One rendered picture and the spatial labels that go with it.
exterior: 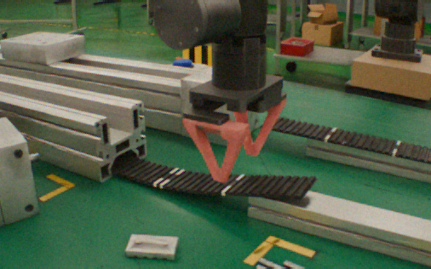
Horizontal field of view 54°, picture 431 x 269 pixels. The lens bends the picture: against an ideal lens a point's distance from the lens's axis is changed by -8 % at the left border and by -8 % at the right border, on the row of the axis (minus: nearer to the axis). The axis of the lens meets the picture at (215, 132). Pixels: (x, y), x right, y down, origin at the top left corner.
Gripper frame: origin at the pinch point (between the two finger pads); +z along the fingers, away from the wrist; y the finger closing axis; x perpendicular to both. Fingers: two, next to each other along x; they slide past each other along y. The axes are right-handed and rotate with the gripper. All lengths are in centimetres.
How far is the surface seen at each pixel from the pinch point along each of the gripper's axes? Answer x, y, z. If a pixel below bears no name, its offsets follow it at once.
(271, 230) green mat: 6.1, 3.2, 5.7
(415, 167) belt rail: 18.9, -17.0, 3.7
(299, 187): 7.8, 0.3, 1.3
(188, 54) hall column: -202, -295, 66
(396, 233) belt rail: 19.3, 2.0, 2.8
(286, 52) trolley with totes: -112, -302, 54
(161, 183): -9.5, 1.9, 4.7
